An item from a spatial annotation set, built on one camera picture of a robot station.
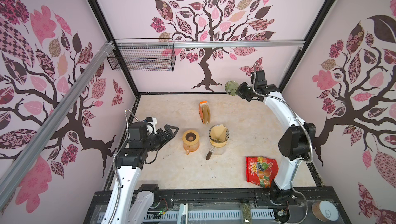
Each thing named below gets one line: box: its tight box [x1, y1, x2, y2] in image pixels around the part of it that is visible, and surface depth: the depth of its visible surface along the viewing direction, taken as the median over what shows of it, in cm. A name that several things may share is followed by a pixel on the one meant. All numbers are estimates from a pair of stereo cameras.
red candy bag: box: [245, 155, 279, 189], surface depth 81 cm
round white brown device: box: [311, 200, 340, 222], surface depth 67 cm
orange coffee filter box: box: [198, 100, 211, 125], surface depth 102 cm
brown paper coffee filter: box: [210, 124, 227, 141], surface depth 81 cm
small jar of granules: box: [241, 202, 252, 224], surface depth 68 cm
